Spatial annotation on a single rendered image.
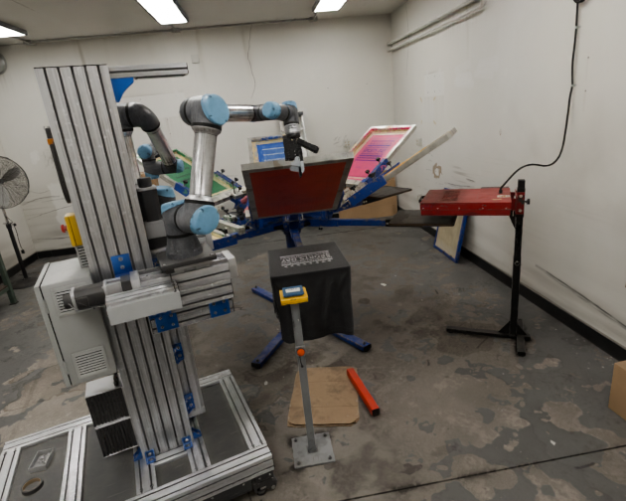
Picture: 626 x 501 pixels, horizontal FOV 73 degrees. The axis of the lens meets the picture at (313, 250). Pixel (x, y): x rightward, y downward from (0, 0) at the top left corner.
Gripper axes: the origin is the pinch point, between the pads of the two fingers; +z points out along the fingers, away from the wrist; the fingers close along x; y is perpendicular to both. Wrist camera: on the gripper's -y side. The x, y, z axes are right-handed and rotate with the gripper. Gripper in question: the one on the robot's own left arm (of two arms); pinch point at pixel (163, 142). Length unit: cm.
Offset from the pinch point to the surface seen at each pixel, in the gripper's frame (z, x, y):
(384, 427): -72, 140, 150
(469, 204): 1, 198, 32
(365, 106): 422, 178, -31
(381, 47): 425, 196, -117
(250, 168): -56, 61, 6
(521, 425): -80, 214, 140
